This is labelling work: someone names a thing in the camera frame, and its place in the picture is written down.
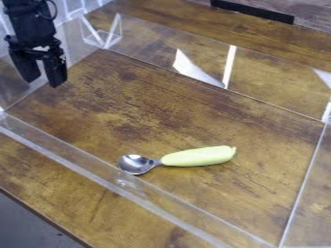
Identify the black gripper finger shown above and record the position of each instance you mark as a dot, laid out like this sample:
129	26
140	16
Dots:
54	66
26	65

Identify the green handled metal spoon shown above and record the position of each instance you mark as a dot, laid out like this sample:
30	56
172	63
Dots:
136	164

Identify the clear acrylic enclosure walls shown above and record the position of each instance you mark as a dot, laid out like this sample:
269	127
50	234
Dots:
169	76

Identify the black bar in background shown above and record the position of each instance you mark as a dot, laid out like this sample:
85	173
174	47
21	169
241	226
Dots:
252	11

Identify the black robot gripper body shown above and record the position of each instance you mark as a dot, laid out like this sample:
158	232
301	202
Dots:
32	19

